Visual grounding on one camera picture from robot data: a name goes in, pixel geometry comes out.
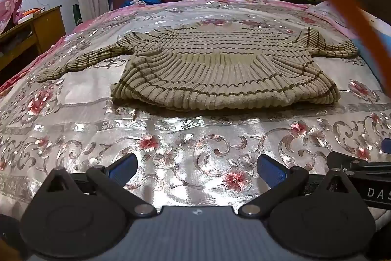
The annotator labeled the beige striped knit sweater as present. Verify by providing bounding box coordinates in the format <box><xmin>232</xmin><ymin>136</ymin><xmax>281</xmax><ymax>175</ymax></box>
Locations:
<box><xmin>36</xmin><ymin>26</ymin><xmax>359</xmax><ymax>111</ymax></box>

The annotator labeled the teal cloth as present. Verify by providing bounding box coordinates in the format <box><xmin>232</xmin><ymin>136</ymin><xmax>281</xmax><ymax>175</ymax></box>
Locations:
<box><xmin>350</xmin><ymin>21</ymin><xmax>391</xmax><ymax>66</ymax></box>

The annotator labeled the wooden bedside cabinet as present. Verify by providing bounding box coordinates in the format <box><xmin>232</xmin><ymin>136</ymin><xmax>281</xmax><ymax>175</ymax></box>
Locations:
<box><xmin>0</xmin><ymin>5</ymin><xmax>67</xmax><ymax>72</ymax></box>

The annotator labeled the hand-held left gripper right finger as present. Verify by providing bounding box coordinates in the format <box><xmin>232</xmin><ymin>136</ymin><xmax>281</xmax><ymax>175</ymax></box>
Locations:
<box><xmin>238</xmin><ymin>154</ymin><xmax>357</xmax><ymax>219</ymax></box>

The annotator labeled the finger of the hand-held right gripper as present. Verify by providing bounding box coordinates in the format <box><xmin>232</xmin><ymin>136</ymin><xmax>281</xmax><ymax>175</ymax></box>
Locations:
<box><xmin>327</xmin><ymin>152</ymin><xmax>391</xmax><ymax>171</ymax></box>

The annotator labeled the silver floral bedspread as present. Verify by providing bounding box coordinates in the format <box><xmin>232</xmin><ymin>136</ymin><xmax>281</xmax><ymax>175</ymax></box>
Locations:
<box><xmin>0</xmin><ymin>0</ymin><xmax>391</xmax><ymax>219</ymax></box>

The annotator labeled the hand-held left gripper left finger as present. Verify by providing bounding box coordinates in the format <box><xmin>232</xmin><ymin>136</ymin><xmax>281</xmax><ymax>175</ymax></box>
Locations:
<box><xmin>40</xmin><ymin>153</ymin><xmax>158</xmax><ymax>217</ymax></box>

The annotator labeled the pink floral cloth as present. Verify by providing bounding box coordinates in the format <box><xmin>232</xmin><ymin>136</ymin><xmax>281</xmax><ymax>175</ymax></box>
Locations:
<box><xmin>0</xmin><ymin>0</ymin><xmax>23</xmax><ymax>35</ymax></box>

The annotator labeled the pink dotted pillow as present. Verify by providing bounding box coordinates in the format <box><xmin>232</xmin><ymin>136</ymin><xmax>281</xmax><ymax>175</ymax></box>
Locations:
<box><xmin>305</xmin><ymin>1</ymin><xmax>355</xmax><ymax>35</ymax></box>

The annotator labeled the orange strap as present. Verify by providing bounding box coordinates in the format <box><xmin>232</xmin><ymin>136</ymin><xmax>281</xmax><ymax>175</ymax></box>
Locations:
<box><xmin>265</xmin><ymin>0</ymin><xmax>391</xmax><ymax>93</ymax></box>

